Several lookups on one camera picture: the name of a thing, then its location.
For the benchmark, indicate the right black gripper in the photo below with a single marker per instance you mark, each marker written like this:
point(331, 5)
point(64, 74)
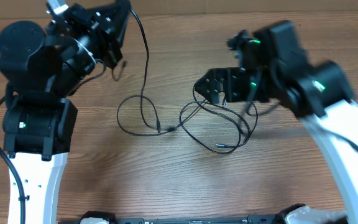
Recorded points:
point(227, 76)

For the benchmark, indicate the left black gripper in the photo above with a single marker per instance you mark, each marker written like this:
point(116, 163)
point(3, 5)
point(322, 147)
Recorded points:
point(87, 23)

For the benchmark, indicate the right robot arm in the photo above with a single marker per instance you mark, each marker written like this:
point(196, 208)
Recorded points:
point(272, 65)

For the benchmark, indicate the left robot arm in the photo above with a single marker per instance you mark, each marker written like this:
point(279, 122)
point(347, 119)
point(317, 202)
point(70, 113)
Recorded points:
point(44, 66)

